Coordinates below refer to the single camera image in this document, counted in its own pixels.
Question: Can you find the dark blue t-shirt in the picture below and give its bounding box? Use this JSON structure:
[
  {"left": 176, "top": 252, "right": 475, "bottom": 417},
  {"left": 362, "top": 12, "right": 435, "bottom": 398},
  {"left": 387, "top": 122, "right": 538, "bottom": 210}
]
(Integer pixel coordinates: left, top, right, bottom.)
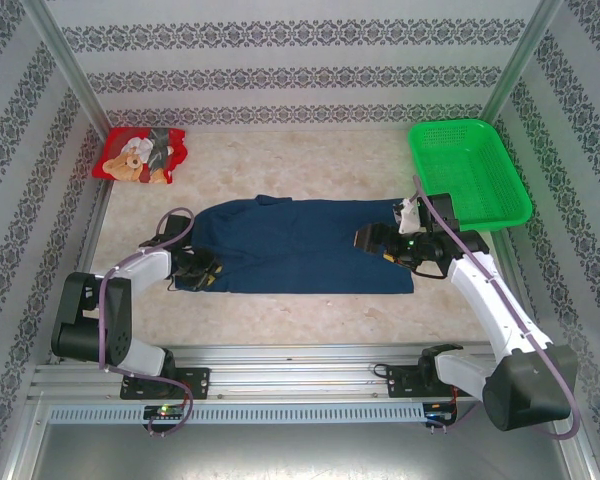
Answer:
[{"left": 172, "top": 194, "right": 415, "bottom": 295}]

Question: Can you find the small controller board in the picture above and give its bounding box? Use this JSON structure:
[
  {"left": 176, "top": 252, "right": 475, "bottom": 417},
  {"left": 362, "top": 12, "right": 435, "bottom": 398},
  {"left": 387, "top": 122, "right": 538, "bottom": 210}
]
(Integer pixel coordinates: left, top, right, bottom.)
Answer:
[
  {"left": 423, "top": 401, "right": 457, "bottom": 426},
  {"left": 143, "top": 403, "right": 187, "bottom": 422}
]

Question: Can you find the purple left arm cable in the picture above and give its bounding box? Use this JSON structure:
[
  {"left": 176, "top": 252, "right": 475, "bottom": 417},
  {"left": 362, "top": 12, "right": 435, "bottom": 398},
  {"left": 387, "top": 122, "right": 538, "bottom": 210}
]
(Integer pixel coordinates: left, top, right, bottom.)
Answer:
[{"left": 97, "top": 205, "right": 196, "bottom": 440}]

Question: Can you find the slotted grey cable duct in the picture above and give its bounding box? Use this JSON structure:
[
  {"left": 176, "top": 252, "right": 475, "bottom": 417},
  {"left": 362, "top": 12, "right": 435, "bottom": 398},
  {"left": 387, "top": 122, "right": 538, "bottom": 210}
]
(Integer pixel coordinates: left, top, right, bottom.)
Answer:
[{"left": 47, "top": 402, "right": 427, "bottom": 425}]

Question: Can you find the aluminium side rail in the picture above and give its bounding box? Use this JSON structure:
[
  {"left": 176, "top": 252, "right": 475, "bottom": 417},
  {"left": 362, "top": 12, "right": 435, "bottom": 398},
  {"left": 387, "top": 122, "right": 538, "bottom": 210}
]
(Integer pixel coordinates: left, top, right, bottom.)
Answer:
[
  {"left": 77, "top": 127, "right": 112, "bottom": 281},
  {"left": 489, "top": 227, "right": 549, "bottom": 346}
]

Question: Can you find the long aluminium base rail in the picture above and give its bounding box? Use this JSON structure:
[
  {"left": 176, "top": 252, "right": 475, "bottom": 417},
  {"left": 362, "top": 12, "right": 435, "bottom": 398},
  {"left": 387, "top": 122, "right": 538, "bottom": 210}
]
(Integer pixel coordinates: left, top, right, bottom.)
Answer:
[{"left": 29, "top": 343, "right": 496, "bottom": 401}]

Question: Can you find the red teddy bear bag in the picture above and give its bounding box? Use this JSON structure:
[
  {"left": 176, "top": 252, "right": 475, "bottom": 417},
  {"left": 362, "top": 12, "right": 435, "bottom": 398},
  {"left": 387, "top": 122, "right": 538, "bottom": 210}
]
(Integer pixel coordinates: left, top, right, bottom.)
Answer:
[{"left": 90, "top": 126, "right": 189, "bottom": 186}]

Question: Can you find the aluminium frame post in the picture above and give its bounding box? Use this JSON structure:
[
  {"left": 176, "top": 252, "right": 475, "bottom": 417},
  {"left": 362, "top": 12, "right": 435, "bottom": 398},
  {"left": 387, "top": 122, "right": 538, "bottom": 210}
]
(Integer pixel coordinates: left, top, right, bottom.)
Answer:
[
  {"left": 481, "top": 0, "right": 566, "bottom": 126},
  {"left": 22, "top": 0, "right": 116, "bottom": 134}
]

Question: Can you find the green plastic basket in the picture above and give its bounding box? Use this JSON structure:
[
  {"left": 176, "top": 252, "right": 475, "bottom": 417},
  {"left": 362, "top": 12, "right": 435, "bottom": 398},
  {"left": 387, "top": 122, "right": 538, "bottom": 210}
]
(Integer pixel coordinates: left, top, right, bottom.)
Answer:
[{"left": 407, "top": 118, "right": 534, "bottom": 234}]

